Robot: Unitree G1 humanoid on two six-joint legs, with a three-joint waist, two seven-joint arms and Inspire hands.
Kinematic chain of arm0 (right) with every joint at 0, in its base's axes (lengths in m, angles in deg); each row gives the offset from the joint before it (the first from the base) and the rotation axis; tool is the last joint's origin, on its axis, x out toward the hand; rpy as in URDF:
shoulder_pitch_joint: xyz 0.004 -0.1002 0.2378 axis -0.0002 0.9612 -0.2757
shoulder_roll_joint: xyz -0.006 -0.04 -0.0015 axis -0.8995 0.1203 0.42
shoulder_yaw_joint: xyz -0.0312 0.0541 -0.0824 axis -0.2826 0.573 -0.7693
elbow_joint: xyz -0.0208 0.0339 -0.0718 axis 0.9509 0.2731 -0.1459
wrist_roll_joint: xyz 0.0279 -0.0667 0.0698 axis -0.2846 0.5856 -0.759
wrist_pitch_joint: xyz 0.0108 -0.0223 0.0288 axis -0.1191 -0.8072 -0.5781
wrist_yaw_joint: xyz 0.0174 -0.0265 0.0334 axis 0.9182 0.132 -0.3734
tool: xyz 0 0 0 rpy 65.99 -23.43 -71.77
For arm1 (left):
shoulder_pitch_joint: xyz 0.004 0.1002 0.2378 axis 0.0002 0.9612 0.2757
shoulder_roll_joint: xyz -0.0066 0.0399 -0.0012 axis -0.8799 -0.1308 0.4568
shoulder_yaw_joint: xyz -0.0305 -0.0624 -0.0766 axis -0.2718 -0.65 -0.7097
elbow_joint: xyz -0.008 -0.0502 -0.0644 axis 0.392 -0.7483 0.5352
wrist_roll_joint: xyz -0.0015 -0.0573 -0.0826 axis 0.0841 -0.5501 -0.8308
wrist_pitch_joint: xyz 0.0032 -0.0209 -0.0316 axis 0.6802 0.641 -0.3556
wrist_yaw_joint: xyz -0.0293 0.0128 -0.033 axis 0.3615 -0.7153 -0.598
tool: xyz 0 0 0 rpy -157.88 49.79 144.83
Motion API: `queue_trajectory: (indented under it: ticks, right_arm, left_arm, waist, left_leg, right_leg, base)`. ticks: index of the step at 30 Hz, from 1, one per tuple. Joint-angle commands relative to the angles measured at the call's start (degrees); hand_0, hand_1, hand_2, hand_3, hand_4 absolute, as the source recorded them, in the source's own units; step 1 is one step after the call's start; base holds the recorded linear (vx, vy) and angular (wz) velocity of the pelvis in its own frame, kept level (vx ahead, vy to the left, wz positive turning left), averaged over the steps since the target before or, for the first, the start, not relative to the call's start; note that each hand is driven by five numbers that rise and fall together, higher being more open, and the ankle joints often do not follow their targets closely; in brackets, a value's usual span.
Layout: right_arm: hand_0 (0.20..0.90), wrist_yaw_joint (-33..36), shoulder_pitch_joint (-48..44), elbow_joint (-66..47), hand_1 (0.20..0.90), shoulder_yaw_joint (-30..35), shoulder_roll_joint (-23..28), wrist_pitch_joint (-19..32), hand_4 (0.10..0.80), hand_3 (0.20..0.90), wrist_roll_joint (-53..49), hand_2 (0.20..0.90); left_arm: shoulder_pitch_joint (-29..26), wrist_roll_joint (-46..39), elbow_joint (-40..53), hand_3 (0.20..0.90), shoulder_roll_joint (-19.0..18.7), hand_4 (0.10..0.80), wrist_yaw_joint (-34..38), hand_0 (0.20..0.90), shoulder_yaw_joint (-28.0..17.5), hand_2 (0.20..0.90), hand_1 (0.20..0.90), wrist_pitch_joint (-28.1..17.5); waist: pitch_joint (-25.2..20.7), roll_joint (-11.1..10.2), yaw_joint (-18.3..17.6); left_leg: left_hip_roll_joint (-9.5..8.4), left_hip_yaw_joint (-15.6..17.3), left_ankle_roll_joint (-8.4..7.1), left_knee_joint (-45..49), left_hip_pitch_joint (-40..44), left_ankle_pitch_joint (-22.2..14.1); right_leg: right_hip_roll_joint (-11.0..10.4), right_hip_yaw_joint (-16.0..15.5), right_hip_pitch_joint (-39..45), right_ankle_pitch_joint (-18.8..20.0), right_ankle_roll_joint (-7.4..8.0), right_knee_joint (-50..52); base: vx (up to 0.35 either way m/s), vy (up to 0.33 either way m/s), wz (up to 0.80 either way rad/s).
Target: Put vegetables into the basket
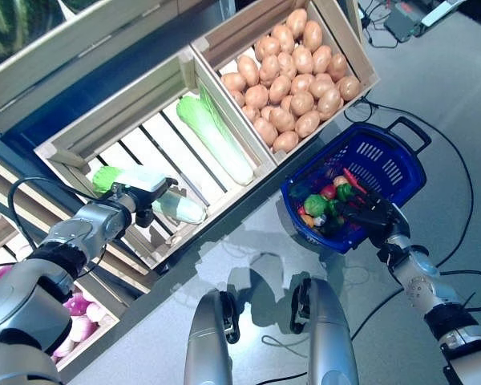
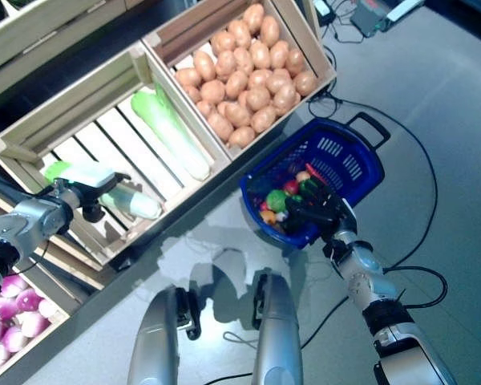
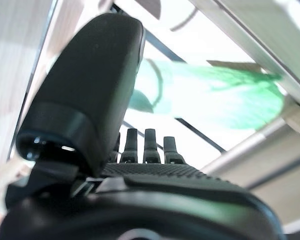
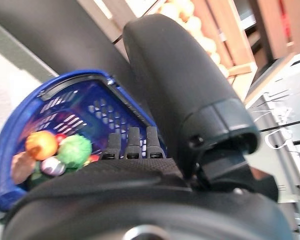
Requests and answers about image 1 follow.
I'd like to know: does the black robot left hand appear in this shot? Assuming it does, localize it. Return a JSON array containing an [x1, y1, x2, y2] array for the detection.
[[134, 178, 180, 229]]

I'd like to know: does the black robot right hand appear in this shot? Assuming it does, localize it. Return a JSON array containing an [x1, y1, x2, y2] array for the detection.
[[338, 190, 398, 241]]

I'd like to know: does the green white napa cabbage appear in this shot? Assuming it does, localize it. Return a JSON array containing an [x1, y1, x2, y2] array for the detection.
[[91, 166, 208, 225], [176, 86, 256, 186]]

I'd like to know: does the blue plastic shopping basket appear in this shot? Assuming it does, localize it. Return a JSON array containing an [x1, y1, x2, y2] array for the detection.
[[279, 115, 433, 256]]

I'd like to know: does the red orange carrot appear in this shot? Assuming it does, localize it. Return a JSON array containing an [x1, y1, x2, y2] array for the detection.
[[342, 167, 368, 193]]

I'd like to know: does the dark green vegetable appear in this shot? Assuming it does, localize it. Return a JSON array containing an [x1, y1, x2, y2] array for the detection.
[[320, 218, 344, 237]]

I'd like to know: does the round green cabbage head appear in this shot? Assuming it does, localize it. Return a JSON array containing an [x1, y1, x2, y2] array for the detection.
[[303, 194, 329, 217]]

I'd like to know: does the brown potato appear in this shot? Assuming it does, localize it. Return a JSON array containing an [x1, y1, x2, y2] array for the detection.
[[295, 110, 321, 139], [272, 131, 301, 153], [253, 117, 279, 148], [236, 55, 261, 86], [290, 91, 315, 117], [245, 84, 269, 110], [269, 107, 297, 133], [311, 44, 333, 74], [255, 35, 281, 61], [337, 75, 362, 102], [220, 71, 248, 92], [317, 87, 342, 120], [269, 75, 292, 105], [291, 46, 314, 75], [327, 52, 349, 82], [260, 55, 281, 83], [271, 24, 296, 53], [286, 8, 309, 29], [303, 20, 324, 52]]

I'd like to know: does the wooden slatted crate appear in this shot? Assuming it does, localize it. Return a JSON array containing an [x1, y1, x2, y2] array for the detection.
[[34, 50, 278, 270]]

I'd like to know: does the silver robot right leg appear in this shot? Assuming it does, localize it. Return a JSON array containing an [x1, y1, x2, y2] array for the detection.
[[290, 276, 361, 385]]

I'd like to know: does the silver robot leg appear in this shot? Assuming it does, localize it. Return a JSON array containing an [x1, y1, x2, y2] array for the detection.
[[183, 288, 241, 385], [290, 276, 361, 385]]

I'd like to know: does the wooden turnip crate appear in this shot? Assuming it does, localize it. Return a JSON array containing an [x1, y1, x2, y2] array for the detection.
[[0, 204, 123, 382]]

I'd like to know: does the silver robot left leg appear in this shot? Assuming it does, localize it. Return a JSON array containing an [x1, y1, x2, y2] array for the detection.
[[183, 288, 241, 385]]

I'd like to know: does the wooden potato crate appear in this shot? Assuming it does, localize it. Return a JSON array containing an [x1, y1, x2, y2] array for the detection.
[[190, 0, 381, 166]]

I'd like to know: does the grey electronics box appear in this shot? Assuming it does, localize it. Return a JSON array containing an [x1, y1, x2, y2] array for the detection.
[[383, 6, 422, 43]]

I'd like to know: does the small green striped pumpkin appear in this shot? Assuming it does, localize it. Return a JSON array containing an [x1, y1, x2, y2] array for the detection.
[[59, 0, 101, 15]]

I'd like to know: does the large green striped pumpkin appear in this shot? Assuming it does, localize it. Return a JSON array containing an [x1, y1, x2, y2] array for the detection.
[[0, 0, 63, 75]]

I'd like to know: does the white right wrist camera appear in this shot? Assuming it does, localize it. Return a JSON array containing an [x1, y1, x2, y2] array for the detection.
[[390, 202, 412, 240]]

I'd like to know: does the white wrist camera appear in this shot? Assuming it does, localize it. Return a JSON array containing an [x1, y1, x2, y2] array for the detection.
[[106, 172, 180, 217], [390, 202, 412, 240]]

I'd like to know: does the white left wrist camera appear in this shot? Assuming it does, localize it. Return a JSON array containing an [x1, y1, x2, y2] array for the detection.
[[106, 172, 180, 217]]

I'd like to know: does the long black floor cable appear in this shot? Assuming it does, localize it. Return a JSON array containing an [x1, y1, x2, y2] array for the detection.
[[343, 90, 476, 268]]

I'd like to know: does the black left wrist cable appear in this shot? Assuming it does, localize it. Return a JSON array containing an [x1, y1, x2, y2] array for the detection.
[[7, 176, 107, 278]]

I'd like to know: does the thin grey floor cord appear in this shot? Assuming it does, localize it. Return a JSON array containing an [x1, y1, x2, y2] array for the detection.
[[261, 334, 310, 358]]

